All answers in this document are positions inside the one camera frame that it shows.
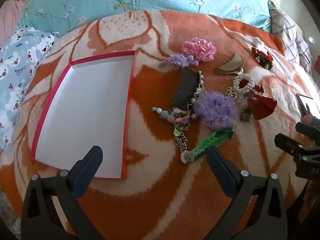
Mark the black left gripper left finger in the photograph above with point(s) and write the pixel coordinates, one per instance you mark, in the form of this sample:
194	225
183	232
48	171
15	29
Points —
39	216

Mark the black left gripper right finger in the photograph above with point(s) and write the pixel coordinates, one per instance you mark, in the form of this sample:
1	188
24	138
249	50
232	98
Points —
268	219

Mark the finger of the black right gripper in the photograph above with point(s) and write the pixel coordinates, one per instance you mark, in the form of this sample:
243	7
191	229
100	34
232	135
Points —
290	146
310	131

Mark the red velvet bow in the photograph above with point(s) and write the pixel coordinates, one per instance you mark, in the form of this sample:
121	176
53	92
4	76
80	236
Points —
259	105

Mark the white pearl scrunchie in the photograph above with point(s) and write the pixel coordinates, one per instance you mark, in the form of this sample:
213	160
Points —
242	85

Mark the purple organza scrunchie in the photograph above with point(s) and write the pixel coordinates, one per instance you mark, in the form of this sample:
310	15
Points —
216	110

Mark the beige claw hair clip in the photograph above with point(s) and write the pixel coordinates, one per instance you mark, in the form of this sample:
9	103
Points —
233	66

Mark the black hair comb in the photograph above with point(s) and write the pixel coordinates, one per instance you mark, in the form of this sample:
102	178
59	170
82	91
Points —
188	90

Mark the pink lace scrunchie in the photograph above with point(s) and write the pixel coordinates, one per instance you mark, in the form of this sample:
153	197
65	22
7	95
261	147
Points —
200	49

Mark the person's right hand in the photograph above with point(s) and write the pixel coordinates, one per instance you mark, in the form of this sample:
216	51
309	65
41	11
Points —
307	117

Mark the smartphone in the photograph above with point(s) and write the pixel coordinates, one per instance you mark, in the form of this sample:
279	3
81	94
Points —
308	105

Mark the red object at edge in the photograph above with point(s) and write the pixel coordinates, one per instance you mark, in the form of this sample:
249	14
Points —
317	65

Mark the red christmas hair clip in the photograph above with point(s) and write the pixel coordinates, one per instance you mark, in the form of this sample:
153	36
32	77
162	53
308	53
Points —
265	60

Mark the plaid cloth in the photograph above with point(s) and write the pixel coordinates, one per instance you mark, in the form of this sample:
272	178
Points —
296	48

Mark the orange and cream blanket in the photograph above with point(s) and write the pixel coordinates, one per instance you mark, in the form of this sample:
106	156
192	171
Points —
161	198

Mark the red and white tray box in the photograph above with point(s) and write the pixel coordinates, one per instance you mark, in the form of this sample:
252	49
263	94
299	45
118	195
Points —
88	106

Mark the blue bear print pillow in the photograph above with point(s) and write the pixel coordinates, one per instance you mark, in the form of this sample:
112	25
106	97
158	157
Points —
21	55

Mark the pink quilt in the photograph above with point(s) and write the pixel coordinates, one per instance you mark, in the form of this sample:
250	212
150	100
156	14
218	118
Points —
10	14

